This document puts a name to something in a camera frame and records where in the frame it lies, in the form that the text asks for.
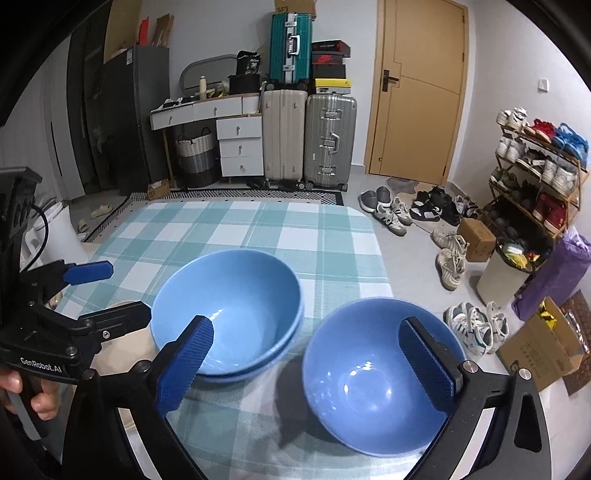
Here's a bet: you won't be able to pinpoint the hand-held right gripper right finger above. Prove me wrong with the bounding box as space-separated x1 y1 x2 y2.
398 316 552 480

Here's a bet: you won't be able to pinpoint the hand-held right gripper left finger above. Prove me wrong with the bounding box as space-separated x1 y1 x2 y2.
62 315 215 480

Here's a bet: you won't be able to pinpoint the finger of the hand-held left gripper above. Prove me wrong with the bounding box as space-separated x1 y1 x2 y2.
76 302 152 352
21 260 114 301

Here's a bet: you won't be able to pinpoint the cream speckled plate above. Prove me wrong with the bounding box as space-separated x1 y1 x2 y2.
88 299 155 432

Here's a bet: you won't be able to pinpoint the light blue bowl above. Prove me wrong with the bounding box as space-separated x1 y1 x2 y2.
150 249 303 376

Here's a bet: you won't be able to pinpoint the person's left hand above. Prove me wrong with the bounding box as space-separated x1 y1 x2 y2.
0 369 61 416

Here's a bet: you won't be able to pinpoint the white electric kettle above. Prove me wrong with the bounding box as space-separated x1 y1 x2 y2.
25 200 90 278

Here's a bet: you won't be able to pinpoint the scattered pairs of shoes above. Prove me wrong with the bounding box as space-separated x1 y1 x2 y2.
359 186 511 356

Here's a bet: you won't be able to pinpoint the white trash bin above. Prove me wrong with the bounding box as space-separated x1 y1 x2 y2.
475 240 550 315

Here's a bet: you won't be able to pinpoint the open cardboard box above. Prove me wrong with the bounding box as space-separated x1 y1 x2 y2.
496 296 588 393

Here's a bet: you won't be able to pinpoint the small brown cardboard box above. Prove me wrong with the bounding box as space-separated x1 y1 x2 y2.
457 217 497 263

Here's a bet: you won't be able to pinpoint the woven laundry basket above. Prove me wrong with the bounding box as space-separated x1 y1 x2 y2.
174 129 218 188

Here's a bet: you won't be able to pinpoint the teal checked tablecloth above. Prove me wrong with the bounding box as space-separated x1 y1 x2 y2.
55 200 467 480

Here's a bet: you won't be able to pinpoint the dark glass cabinet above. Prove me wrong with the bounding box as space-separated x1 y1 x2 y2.
67 21 109 199

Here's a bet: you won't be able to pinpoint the dark grey refrigerator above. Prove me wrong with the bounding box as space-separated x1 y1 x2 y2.
102 45 171 195

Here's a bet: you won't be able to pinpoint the purple plastic bag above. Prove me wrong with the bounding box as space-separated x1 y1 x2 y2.
512 226 591 321

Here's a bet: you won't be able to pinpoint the brown patterned mat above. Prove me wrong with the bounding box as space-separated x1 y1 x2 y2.
561 291 591 398

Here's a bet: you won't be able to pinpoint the white drawer unit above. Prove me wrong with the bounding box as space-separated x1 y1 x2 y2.
216 115 265 177

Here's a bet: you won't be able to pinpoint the white vanity desk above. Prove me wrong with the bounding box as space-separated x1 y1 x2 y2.
150 95 264 185

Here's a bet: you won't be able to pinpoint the oval grey mirror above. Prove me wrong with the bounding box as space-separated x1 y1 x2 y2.
179 54 237 100

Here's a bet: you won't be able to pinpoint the beige suitcase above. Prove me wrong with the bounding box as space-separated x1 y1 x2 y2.
262 83 308 183

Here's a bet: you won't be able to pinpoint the black fabric bag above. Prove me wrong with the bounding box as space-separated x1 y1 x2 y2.
228 74 264 95

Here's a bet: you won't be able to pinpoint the silver suitcase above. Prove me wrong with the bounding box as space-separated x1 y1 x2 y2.
303 93 358 191

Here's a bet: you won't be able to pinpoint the wooden door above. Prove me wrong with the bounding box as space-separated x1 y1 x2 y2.
365 0 469 185

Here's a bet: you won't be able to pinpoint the black printed packet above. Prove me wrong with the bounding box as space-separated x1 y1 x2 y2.
236 51 262 77

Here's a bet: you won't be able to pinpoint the rows of shelved sneakers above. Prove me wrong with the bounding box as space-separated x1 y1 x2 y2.
489 107 591 257

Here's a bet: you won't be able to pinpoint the yellow white shoe box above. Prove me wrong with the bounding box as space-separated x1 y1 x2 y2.
314 78 352 96

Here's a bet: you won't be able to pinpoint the teal suitcase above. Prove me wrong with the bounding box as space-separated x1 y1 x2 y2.
269 12 314 90

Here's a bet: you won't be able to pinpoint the cardboard box with print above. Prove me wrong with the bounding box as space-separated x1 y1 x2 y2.
274 0 319 14

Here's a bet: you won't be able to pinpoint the black cable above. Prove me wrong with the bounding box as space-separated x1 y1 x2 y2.
28 205 49 268

